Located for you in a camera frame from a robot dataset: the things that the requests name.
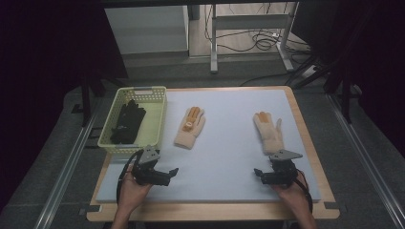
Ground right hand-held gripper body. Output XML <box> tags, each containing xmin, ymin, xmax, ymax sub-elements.
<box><xmin>261</xmin><ymin>149</ymin><xmax>304</xmax><ymax>187</ymax></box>

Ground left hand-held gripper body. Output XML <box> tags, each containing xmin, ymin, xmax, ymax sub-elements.
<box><xmin>131</xmin><ymin>145</ymin><xmax>172</xmax><ymax>187</ymax></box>

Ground pale yellow plastic basket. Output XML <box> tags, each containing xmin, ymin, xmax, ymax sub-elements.
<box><xmin>96</xmin><ymin>85</ymin><xmax>168</xmax><ymax>156</ymax></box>

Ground black glove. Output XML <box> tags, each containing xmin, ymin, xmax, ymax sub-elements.
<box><xmin>110</xmin><ymin>99</ymin><xmax>148</xmax><ymax>145</ymax></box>

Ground person's right hand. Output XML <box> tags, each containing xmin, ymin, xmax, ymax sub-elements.
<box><xmin>270</xmin><ymin>171</ymin><xmax>309</xmax><ymax>208</ymax></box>

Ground person's left hand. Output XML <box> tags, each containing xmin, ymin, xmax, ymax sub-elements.
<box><xmin>118</xmin><ymin>171</ymin><xmax>154</xmax><ymax>209</ymax></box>

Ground plain beige knitted glove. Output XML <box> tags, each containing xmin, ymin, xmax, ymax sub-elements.
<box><xmin>252</xmin><ymin>111</ymin><xmax>286</xmax><ymax>156</ymax></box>

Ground beige glove with orange patches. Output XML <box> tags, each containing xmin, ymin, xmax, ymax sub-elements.
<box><xmin>173</xmin><ymin>106</ymin><xmax>206</xmax><ymax>151</ymax></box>

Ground white foam mat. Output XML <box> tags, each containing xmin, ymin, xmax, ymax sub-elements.
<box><xmin>95</xmin><ymin>89</ymin><xmax>322</xmax><ymax>204</ymax></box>

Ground black stand legs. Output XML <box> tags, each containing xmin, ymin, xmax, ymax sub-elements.
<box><xmin>78</xmin><ymin>75</ymin><xmax>128</xmax><ymax>128</ymax></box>
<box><xmin>290</xmin><ymin>53</ymin><xmax>355</xmax><ymax>124</ymax></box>

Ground white power strip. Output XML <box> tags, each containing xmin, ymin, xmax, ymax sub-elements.
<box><xmin>300</xmin><ymin>64</ymin><xmax>318</xmax><ymax>79</ymax></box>

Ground white cabinet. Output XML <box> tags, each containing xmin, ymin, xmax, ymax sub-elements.
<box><xmin>104</xmin><ymin>5</ymin><xmax>191</xmax><ymax>59</ymax></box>

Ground dark curtain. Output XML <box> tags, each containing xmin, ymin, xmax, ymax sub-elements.
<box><xmin>0</xmin><ymin>0</ymin><xmax>129</xmax><ymax>211</ymax></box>
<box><xmin>291</xmin><ymin>0</ymin><xmax>405</xmax><ymax>158</ymax></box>

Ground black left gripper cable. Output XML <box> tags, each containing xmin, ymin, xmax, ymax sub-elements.
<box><xmin>116</xmin><ymin>149</ymin><xmax>145</xmax><ymax>204</ymax></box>

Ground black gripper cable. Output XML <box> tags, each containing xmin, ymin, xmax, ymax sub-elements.
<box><xmin>116</xmin><ymin>149</ymin><xmax>145</xmax><ymax>204</ymax></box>
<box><xmin>294</xmin><ymin>170</ymin><xmax>314</xmax><ymax>214</ymax></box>

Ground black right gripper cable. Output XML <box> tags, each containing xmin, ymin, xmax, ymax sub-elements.
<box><xmin>294</xmin><ymin>170</ymin><xmax>314</xmax><ymax>214</ymax></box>

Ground aluminium rail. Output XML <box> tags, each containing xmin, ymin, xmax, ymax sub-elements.
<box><xmin>32</xmin><ymin>108</ymin><xmax>100</xmax><ymax>229</ymax></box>
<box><xmin>326</xmin><ymin>94</ymin><xmax>405</xmax><ymax>229</ymax></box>

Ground tangle of black floor cables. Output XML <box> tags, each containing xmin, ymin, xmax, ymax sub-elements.
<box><xmin>203</xmin><ymin>28</ymin><xmax>311</xmax><ymax>54</ymax></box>

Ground grey metal desk frame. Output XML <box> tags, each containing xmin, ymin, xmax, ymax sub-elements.
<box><xmin>208</xmin><ymin>2</ymin><xmax>300</xmax><ymax>74</ymax></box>

